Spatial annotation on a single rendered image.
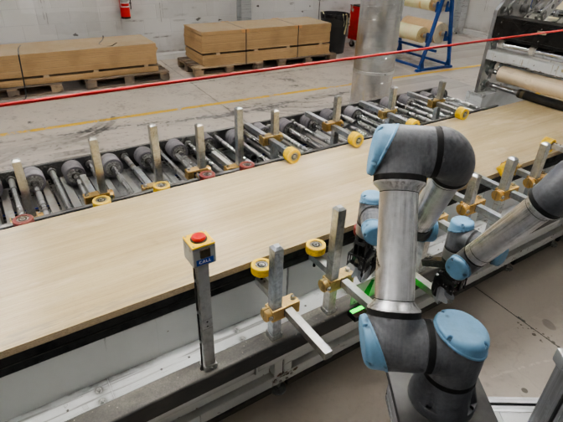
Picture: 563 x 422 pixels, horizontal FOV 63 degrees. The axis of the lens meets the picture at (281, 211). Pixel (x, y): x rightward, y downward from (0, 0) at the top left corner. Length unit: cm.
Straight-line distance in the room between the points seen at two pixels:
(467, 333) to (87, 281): 124
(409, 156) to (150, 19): 774
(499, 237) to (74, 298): 132
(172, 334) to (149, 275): 24
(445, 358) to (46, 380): 122
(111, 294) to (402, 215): 104
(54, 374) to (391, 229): 118
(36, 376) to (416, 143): 132
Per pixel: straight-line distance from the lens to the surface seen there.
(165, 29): 865
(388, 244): 100
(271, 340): 170
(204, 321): 147
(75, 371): 173
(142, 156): 277
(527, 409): 140
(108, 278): 173
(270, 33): 796
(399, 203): 100
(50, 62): 704
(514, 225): 132
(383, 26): 549
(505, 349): 295
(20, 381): 170
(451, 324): 104
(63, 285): 175
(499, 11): 418
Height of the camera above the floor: 195
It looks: 31 degrees down
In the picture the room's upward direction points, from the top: 2 degrees clockwise
